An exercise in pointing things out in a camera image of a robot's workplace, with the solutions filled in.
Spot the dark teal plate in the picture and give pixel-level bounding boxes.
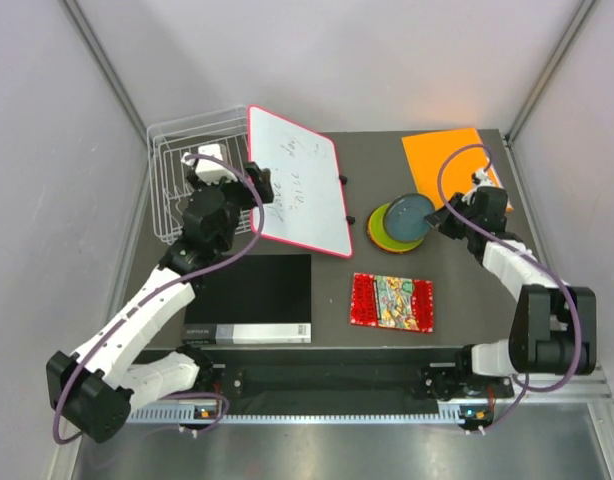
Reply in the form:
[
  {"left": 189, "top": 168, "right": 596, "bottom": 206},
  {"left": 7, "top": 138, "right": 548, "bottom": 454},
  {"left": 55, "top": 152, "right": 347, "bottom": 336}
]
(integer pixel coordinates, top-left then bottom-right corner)
[{"left": 383, "top": 193, "right": 435, "bottom": 243}]

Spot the red floral plate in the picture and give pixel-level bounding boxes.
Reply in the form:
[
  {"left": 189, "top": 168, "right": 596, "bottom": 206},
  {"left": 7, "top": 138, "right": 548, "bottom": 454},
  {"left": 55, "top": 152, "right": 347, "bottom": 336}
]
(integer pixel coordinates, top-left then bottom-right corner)
[{"left": 370, "top": 237, "right": 423, "bottom": 254}]

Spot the lime green plate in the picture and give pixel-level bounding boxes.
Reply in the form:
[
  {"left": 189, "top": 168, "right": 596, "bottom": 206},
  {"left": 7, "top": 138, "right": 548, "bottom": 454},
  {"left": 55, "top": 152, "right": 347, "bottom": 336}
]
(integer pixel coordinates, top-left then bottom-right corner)
[{"left": 367, "top": 204, "right": 424, "bottom": 254}]

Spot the orange plate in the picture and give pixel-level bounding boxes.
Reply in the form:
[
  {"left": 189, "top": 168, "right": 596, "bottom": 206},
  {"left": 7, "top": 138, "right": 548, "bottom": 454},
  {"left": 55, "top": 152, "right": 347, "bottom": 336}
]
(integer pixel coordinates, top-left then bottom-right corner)
[{"left": 366, "top": 219, "right": 382, "bottom": 249}]

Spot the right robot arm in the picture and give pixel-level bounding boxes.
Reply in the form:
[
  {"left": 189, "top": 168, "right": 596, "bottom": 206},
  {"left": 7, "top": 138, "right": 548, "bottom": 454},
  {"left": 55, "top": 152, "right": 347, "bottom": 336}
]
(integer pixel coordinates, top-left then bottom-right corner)
[{"left": 425, "top": 186, "right": 597, "bottom": 396}]

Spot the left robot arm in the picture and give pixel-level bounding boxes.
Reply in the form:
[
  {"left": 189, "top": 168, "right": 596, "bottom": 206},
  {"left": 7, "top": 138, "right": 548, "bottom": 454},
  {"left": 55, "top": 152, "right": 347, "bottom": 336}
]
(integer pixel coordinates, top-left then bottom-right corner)
[{"left": 46, "top": 154, "right": 274, "bottom": 445}]

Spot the pink framed whiteboard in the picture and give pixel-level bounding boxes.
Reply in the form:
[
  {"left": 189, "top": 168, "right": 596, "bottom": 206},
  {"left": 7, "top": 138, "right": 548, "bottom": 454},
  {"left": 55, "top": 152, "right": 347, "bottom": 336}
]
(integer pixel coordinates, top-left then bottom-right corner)
[{"left": 247, "top": 105, "right": 353, "bottom": 258}]

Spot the orange paper folder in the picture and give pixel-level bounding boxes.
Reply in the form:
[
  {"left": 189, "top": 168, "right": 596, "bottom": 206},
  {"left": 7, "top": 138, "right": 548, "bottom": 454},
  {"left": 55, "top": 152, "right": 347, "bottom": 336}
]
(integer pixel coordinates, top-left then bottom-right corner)
[{"left": 400, "top": 127, "right": 514, "bottom": 221}]

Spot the black flat box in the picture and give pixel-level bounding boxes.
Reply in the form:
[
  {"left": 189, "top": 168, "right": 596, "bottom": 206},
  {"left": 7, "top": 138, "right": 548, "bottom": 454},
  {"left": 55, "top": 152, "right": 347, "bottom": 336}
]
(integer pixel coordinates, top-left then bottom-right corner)
[{"left": 181, "top": 254, "right": 312, "bottom": 345}]

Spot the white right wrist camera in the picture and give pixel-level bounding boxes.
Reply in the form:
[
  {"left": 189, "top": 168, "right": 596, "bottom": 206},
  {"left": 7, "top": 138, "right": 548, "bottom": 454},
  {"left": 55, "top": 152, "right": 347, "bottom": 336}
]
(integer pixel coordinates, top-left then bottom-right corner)
[{"left": 463, "top": 167, "right": 497, "bottom": 205}]

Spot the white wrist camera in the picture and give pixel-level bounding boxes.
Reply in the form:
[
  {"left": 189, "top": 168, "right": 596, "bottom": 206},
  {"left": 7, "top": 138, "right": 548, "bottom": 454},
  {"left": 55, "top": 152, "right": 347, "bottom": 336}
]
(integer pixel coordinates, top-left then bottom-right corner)
[
  {"left": 181, "top": 143, "right": 237, "bottom": 189},
  {"left": 463, "top": 167, "right": 497, "bottom": 205}
]

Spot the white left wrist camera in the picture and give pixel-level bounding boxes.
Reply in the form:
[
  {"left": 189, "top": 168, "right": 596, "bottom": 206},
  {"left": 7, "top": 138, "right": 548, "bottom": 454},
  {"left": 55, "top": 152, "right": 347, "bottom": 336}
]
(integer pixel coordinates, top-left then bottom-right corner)
[{"left": 181, "top": 143, "right": 237, "bottom": 189}]

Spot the white wire dish rack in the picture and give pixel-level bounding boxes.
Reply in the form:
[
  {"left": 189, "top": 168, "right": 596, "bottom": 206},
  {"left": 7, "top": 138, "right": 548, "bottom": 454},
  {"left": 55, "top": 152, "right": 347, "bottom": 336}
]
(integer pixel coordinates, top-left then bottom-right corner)
[{"left": 147, "top": 106, "right": 248, "bottom": 245}]

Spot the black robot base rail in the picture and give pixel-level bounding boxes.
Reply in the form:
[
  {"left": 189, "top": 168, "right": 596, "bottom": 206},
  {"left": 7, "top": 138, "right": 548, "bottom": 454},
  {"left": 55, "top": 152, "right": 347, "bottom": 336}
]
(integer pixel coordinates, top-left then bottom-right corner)
[{"left": 136, "top": 347, "right": 518, "bottom": 416}]

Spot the grey slotted cable duct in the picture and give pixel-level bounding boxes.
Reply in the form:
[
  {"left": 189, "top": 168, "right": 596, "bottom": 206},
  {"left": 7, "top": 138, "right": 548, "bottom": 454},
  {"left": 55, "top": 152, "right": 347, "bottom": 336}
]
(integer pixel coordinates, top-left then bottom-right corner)
[{"left": 127, "top": 401, "right": 491, "bottom": 426}]

